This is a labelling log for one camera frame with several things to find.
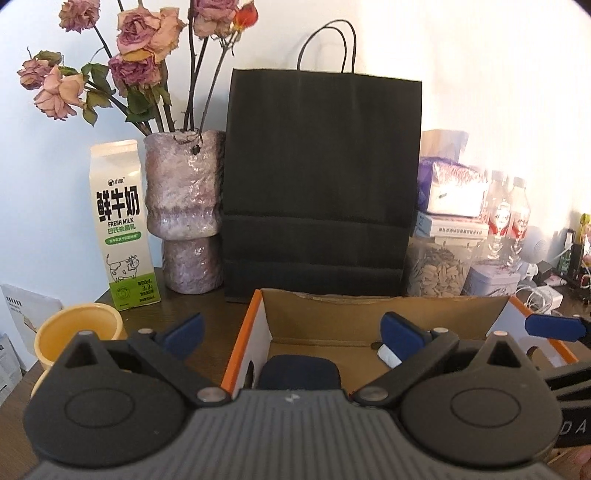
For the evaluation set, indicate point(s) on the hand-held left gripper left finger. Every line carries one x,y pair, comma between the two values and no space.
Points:
187,334

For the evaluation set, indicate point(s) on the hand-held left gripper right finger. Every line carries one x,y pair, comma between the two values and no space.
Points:
399,339

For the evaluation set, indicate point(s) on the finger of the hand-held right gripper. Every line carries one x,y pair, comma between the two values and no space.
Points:
554,326
575,381

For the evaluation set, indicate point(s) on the white rectangular box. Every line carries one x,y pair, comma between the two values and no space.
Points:
387,356

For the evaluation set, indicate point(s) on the red cardboard box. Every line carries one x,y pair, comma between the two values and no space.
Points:
323,318

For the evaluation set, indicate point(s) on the navy zip pouch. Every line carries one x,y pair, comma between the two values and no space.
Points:
300,371

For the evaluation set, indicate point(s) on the white power adapter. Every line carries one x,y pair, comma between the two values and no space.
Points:
548,296

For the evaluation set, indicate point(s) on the dark small bottle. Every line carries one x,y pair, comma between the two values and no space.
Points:
570,258

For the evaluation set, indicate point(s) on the round purple tin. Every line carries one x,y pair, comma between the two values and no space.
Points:
491,284

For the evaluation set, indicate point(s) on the white round speaker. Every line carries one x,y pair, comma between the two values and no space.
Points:
533,249

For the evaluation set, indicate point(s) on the clear jar of seeds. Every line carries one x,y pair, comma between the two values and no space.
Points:
438,270

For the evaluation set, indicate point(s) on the yellow mug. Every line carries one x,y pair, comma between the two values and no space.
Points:
78,323

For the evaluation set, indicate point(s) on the flat white carton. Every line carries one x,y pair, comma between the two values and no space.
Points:
452,227

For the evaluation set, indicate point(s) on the purple glazed vase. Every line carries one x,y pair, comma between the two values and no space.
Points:
184,207

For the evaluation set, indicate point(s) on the white milk carton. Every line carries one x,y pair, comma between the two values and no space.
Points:
122,221

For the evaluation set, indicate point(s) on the purple tissue pack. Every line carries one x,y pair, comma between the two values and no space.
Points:
450,189

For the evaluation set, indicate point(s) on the white paper bag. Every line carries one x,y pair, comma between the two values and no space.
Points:
27,309

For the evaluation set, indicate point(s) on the black paper bag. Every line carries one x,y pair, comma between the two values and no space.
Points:
318,184

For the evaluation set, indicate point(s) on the dried pink roses bouquet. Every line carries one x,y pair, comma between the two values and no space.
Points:
138,50

